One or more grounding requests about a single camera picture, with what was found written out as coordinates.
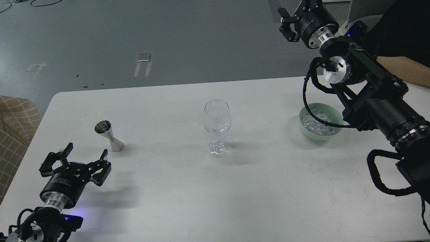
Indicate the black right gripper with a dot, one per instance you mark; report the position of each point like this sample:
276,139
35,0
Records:
313,23

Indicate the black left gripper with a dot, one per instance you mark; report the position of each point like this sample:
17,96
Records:
70,179

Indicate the steel double jigger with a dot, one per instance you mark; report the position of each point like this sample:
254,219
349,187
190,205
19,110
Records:
104,128

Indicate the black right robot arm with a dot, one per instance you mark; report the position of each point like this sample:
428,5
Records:
371,95

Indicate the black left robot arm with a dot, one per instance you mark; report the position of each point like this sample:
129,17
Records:
46,223

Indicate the person's forearm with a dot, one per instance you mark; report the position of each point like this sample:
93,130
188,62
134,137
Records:
407,69

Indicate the pile of ice cubes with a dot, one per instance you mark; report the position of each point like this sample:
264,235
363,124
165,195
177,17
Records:
316,127

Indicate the clear wine glass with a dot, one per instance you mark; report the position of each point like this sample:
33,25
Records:
217,123

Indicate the beige checkered sofa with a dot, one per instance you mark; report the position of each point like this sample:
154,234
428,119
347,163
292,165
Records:
19,121

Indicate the white office chair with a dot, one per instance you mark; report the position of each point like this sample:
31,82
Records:
368,11

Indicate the green bowl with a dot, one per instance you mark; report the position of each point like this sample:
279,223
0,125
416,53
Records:
323,112

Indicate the silver floor plate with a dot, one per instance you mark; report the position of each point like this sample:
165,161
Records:
143,65

